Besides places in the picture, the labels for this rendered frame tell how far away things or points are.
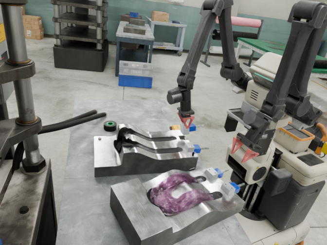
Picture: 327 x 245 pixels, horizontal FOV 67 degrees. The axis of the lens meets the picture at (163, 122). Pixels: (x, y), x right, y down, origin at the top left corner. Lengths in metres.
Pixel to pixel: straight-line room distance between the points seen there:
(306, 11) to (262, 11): 7.44
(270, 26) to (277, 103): 7.63
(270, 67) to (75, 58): 4.28
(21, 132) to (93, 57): 4.09
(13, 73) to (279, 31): 8.30
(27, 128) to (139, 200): 0.53
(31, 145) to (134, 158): 0.45
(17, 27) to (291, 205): 1.68
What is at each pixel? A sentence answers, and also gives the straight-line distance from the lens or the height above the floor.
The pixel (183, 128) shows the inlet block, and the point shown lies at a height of 0.96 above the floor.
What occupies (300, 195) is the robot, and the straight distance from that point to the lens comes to 1.74.
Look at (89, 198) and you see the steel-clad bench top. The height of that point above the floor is 0.80.
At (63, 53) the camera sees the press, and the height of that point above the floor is 0.30.
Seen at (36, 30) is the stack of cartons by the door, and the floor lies 0.23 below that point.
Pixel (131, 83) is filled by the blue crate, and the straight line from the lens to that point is 4.48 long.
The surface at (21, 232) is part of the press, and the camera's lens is 1.07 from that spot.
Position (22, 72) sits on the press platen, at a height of 1.27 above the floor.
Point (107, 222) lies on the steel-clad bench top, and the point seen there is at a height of 0.80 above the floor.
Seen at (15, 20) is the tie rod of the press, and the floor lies 1.44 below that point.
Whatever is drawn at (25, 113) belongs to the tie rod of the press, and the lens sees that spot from 1.14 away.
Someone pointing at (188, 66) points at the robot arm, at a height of 1.28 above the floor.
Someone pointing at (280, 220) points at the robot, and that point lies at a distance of 1.88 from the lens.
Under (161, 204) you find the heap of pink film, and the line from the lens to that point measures 0.96.
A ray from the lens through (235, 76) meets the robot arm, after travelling 1.44.
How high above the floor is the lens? 1.59
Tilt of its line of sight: 28 degrees down
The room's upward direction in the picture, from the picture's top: 9 degrees clockwise
